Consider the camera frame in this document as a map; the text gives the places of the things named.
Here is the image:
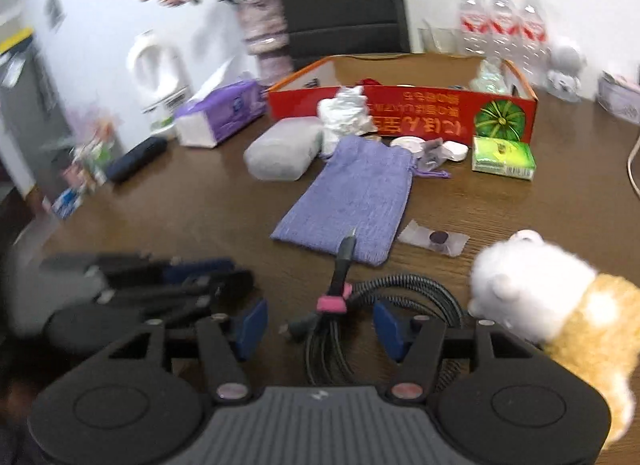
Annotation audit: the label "grey soft pouch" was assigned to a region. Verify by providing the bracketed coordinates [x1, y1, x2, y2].
[243, 116, 324, 182]

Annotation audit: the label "white cable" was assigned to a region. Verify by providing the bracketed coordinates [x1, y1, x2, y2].
[627, 134, 640, 196]

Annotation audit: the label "black glasses case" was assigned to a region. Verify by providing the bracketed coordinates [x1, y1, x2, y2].
[105, 136, 169, 184]

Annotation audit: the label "black paper bag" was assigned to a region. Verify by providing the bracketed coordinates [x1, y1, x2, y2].
[274, 0, 412, 74]

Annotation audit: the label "grey patterned box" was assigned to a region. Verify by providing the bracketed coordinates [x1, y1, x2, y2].
[597, 70, 640, 126]

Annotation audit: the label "patterned flower vase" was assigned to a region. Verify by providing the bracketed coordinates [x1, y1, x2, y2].
[236, 0, 294, 88]

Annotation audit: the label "green tissue packet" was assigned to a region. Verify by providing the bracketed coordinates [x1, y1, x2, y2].
[471, 136, 537, 180]

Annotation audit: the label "grey cabinet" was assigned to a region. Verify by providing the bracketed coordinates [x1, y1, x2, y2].
[0, 37, 76, 198]

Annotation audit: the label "white round figurine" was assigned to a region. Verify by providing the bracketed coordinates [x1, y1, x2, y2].
[544, 37, 589, 104]

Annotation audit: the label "clear water bottle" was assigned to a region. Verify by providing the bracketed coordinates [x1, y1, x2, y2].
[515, 0, 548, 86]
[486, 0, 518, 60]
[457, 0, 488, 56]

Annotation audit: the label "large white round lid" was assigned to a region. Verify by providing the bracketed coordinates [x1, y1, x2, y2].
[389, 136, 427, 152]

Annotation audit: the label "crumpled clear wrapper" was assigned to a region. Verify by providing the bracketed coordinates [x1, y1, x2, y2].
[416, 139, 447, 172]

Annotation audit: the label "purple drawstring pouch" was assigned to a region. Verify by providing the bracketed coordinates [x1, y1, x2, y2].
[270, 136, 452, 267]

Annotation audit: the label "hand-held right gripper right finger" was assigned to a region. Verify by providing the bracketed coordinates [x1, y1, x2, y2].
[372, 301, 548, 406]

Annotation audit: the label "purple tissue pack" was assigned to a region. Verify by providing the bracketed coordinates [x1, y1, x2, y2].
[173, 57, 269, 148]

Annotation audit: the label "white and orange plush toy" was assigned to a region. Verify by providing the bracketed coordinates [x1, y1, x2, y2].
[466, 229, 640, 452]

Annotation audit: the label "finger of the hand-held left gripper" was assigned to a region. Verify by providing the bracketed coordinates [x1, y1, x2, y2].
[160, 256, 237, 280]
[145, 269, 256, 318]

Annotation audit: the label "clear plastic packet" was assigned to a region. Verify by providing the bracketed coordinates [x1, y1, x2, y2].
[469, 57, 507, 94]

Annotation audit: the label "colourful snack packets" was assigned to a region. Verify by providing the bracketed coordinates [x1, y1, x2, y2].
[42, 115, 123, 222]

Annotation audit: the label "clear glass cup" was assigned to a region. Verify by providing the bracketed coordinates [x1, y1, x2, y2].
[419, 26, 460, 56]

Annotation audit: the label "red cardboard box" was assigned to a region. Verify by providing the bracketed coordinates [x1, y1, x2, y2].
[267, 55, 540, 143]

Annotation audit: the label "white detergent bottle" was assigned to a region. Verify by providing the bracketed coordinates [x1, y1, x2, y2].
[126, 31, 194, 140]

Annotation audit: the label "black cable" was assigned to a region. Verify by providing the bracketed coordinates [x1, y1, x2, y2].
[281, 227, 469, 387]

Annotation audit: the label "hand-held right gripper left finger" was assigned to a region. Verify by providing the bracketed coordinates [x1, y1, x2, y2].
[100, 297, 269, 405]

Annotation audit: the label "small clear plastic bag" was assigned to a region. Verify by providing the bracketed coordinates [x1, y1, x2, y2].
[397, 219, 470, 259]

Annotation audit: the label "crumpled white tissue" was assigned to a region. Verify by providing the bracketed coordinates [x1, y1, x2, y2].
[317, 86, 377, 160]

